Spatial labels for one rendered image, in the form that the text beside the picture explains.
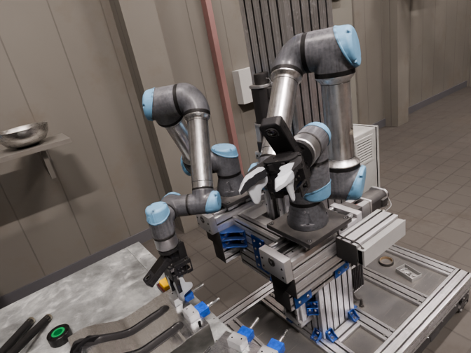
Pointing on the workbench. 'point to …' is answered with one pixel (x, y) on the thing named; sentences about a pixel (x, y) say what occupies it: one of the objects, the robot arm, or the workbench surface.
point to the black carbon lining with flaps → (131, 335)
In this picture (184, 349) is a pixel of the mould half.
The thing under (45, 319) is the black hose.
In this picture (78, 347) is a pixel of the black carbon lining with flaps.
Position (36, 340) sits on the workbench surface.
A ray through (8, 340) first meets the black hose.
